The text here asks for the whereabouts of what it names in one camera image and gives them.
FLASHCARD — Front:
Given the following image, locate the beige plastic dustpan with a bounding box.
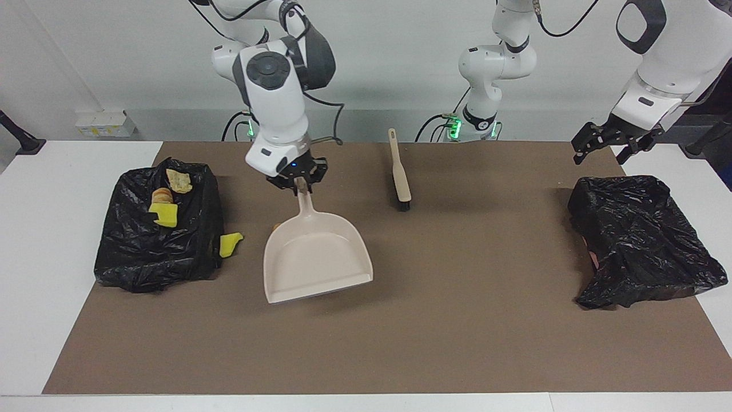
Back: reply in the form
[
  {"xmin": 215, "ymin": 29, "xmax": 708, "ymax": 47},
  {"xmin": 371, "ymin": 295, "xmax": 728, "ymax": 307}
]
[{"xmin": 263, "ymin": 176, "xmax": 374, "ymax": 304}]

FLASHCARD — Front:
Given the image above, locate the yellow wedge sponge piece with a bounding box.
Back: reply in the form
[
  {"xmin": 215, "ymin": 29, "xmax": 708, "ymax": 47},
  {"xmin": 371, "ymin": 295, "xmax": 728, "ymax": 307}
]
[{"xmin": 219, "ymin": 232, "xmax": 245, "ymax": 259}]

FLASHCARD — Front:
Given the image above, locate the beige hand brush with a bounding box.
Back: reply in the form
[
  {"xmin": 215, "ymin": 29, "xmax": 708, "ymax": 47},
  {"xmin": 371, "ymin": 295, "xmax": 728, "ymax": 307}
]
[{"xmin": 388, "ymin": 128, "xmax": 412, "ymax": 212}]

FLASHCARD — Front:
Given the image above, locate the black plastic bin bag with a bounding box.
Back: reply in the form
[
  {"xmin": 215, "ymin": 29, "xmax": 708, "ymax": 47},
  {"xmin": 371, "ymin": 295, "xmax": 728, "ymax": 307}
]
[
  {"xmin": 568, "ymin": 175, "xmax": 729, "ymax": 310},
  {"xmin": 94, "ymin": 158, "xmax": 225, "ymax": 294}
]

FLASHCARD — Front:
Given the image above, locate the dark furniture panel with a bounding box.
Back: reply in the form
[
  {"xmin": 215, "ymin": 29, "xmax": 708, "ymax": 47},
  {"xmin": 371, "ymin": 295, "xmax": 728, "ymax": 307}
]
[{"xmin": 657, "ymin": 62, "xmax": 732, "ymax": 192}]

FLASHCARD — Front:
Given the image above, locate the brown table mat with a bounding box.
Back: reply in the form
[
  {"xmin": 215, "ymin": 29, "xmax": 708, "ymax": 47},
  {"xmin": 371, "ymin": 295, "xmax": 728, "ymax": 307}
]
[{"xmin": 43, "ymin": 141, "xmax": 732, "ymax": 394}]

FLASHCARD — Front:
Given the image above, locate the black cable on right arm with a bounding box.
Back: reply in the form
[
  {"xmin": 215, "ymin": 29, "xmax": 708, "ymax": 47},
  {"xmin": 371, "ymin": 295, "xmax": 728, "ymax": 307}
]
[{"xmin": 192, "ymin": 0, "xmax": 345, "ymax": 146}]

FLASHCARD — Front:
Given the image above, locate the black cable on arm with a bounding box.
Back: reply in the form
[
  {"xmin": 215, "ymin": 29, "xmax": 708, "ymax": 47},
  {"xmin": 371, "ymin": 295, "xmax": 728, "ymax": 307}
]
[
  {"xmin": 192, "ymin": 0, "xmax": 345, "ymax": 146},
  {"xmin": 538, "ymin": 0, "xmax": 601, "ymax": 38}
]

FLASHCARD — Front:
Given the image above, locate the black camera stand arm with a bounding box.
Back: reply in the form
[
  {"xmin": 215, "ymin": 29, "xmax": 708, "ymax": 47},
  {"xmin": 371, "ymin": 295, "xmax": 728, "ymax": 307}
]
[
  {"xmin": 0, "ymin": 110, "xmax": 47, "ymax": 156},
  {"xmin": 681, "ymin": 112, "xmax": 732, "ymax": 159}
]

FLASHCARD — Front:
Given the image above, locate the black base power cable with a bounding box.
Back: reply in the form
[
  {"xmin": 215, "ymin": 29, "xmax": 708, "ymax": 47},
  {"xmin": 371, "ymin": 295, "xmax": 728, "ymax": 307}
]
[
  {"xmin": 416, "ymin": 113, "xmax": 458, "ymax": 142},
  {"xmin": 221, "ymin": 110, "xmax": 252, "ymax": 142}
]

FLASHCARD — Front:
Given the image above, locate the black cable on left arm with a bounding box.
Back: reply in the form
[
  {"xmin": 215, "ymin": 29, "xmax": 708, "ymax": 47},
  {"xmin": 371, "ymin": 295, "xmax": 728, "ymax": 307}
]
[{"xmin": 538, "ymin": 0, "xmax": 601, "ymax": 38}]

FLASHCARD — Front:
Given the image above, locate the white wall socket box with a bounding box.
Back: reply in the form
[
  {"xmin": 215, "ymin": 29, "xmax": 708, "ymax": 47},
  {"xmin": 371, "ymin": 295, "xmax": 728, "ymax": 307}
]
[{"xmin": 75, "ymin": 110, "xmax": 138, "ymax": 138}]

